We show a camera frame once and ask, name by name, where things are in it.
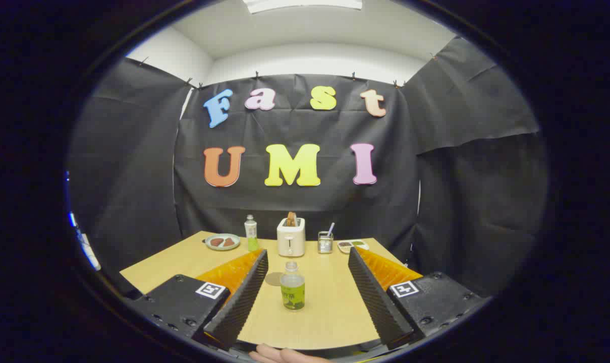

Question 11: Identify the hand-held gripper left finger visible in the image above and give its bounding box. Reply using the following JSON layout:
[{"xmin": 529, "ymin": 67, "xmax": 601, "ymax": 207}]
[{"xmin": 128, "ymin": 249, "xmax": 269, "ymax": 351}]

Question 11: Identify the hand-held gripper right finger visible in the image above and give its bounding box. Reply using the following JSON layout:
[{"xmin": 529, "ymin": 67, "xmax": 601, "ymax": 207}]
[{"xmin": 348, "ymin": 246, "xmax": 487, "ymax": 351}]

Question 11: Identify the clear bottle of green juice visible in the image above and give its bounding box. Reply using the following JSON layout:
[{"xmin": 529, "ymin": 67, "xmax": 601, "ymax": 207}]
[{"xmin": 280, "ymin": 261, "xmax": 306, "ymax": 311}]

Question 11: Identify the tall white green bottle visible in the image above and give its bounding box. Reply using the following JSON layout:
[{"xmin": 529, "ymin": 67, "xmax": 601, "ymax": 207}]
[{"xmin": 244, "ymin": 215, "xmax": 259, "ymax": 252}]

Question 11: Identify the wooden table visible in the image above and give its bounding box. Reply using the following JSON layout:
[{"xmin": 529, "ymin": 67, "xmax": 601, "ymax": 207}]
[{"xmin": 119, "ymin": 231, "xmax": 424, "ymax": 351}]

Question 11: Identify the pale green plate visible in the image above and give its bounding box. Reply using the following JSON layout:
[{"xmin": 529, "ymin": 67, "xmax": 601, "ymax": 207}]
[{"xmin": 204, "ymin": 233, "xmax": 241, "ymax": 251}]

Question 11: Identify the white sauce tray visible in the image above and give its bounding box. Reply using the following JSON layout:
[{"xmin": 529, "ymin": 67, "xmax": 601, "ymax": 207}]
[{"xmin": 337, "ymin": 239, "xmax": 370, "ymax": 254}]

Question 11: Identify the cream toaster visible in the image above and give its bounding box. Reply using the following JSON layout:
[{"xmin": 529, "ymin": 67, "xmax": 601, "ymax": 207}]
[{"xmin": 276, "ymin": 218, "xmax": 306, "ymax": 258}]

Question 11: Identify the black backdrop cloth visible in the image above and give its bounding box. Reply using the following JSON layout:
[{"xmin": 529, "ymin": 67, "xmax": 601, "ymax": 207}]
[{"xmin": 68, "ymin": 38, "xmax": 550, "ymax": 298}]

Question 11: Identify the ceiling light panel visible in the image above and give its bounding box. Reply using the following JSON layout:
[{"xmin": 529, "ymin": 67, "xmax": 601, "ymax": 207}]
[{"xmin": 242, "ymin": 0, "xmax": 363, "ymax": 14}]

